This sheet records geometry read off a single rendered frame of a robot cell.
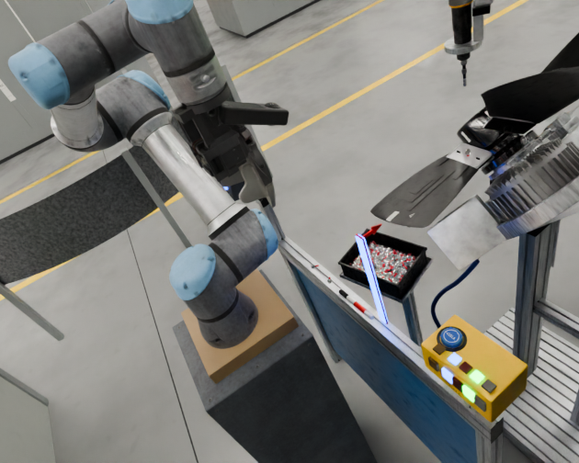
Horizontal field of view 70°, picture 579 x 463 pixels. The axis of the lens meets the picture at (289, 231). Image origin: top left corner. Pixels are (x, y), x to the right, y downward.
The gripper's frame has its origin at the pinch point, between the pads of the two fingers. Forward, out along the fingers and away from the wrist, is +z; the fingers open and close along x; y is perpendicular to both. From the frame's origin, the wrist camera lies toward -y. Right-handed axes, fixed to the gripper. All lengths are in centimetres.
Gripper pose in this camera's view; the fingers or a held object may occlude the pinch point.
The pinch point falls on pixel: (265, 192)
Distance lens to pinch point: 73.3
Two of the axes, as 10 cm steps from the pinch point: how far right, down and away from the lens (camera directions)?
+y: -7.9, 5.7, -2.4
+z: 3.1, 7.0, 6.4
